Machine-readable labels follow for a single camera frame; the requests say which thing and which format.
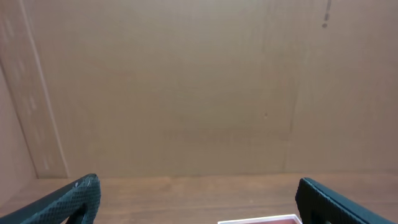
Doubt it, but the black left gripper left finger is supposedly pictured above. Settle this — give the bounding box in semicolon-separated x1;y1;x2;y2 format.
1;174;101;224

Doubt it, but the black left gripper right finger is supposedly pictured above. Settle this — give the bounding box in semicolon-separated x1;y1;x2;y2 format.
295;177;393;224

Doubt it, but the white box pink interior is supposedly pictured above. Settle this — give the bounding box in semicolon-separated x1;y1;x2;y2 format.
218;214;302;224

